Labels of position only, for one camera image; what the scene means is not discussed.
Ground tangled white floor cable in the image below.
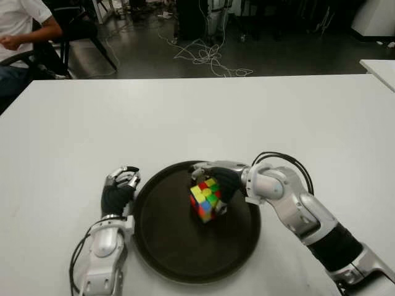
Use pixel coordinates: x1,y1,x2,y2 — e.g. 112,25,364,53
157,0,254,78

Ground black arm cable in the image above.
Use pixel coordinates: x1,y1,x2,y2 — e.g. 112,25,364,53
69,228,96,296
251,151,315,197

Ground black chair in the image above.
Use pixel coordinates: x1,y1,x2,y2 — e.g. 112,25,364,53
0,0,120,80

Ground white neighbouring table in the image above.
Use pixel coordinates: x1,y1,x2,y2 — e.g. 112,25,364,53
359,59,395,93

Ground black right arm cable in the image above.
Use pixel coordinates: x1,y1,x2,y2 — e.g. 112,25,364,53
251,151,315,197

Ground seated person white shirt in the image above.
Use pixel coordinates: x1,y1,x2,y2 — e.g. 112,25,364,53
0,0,64,105

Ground multicoloured Rubik's cube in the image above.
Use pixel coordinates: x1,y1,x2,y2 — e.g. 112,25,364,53
189,178,223,224

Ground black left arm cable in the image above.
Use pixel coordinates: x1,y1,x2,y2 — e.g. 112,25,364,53
69,228,96,296

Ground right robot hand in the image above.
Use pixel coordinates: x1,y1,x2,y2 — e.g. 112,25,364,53
187,160,250,215

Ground black cabinet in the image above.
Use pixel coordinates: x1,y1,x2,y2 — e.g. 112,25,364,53
174,0,214,43

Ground dark brown round plate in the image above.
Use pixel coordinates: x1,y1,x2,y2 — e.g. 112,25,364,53
133,160,262,284

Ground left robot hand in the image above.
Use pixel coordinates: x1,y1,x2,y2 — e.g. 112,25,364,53
101,165,141,218

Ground white metal frame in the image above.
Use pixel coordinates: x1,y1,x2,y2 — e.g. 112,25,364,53
91,0,117,25

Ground white pedestal cabinet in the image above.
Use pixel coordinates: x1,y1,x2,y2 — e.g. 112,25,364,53
350,0,395,43

